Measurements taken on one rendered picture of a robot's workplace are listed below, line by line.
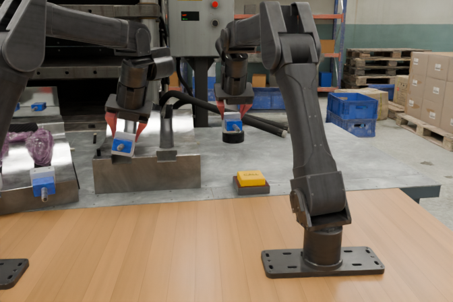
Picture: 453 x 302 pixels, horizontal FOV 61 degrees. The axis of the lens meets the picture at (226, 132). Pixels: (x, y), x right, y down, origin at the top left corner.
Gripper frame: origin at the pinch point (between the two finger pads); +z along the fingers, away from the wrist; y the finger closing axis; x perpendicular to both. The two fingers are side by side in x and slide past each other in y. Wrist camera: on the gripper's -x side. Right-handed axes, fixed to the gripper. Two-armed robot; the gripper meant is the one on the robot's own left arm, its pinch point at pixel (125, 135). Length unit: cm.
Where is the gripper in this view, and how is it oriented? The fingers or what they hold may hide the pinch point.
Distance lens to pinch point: 96.9
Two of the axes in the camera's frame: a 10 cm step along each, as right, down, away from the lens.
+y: -9.7, -1.8, -1.7
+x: 0.6, 5.2, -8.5
